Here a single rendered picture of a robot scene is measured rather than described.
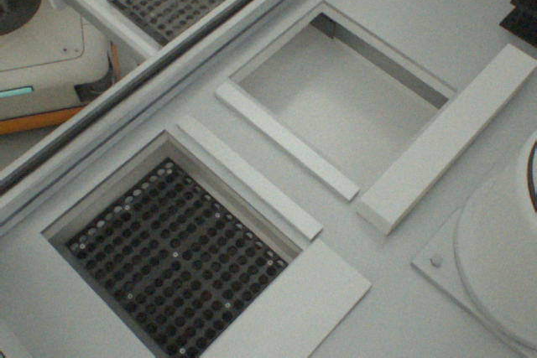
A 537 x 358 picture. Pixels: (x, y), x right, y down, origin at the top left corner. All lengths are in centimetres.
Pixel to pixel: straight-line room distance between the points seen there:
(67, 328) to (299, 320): 25
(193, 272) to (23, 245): 20
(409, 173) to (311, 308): 20
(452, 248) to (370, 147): 25
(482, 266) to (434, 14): 41
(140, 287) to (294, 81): 42
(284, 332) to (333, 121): 38
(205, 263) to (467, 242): 31
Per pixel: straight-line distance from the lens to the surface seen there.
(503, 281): 65
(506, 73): 83
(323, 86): 95
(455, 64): 87
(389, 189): 70
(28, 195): 74
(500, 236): 62
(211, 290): 73
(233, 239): 75
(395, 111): 94
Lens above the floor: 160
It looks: 61 degrees down
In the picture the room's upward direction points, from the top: straight up
